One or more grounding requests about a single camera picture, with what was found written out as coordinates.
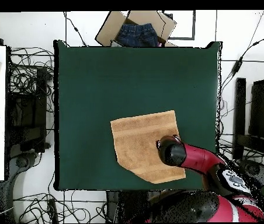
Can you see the orange terry towel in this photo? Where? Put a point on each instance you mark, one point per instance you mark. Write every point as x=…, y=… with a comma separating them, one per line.
x=136, y=144

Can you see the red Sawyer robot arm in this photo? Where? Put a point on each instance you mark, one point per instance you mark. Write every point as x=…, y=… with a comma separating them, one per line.
x=199, y=158

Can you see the dark green table cloth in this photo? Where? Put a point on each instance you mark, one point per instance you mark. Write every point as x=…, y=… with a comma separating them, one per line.
x=122, y=81

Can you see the blue denim jeans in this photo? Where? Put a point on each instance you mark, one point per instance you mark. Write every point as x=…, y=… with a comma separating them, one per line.
x=136, y=35

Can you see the brown cardboard box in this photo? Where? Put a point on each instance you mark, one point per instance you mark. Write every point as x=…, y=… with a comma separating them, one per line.
x=108, y=30

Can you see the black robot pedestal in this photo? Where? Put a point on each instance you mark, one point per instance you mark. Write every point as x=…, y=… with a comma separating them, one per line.
x=122, y=205

